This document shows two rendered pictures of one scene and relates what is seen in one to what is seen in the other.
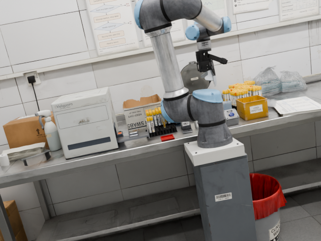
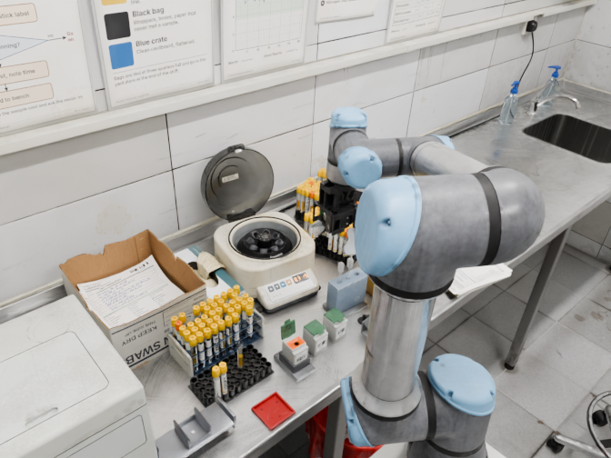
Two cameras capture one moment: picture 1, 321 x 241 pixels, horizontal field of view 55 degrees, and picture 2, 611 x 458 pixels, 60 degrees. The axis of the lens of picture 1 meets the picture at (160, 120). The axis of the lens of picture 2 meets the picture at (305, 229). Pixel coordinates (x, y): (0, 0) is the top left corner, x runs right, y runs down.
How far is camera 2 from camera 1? 1.17 m
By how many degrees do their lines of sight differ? 41
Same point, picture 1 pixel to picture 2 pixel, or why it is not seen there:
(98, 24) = not seen: outside the picture
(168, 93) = (389, 403)
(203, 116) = (463, 441)
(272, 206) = not seen: hidden behind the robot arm
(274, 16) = (379, 32)
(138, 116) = (149, 333)
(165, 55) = (419, 337)
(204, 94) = (481, 403)
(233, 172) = not seen: outside the picture
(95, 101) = (112, 417)
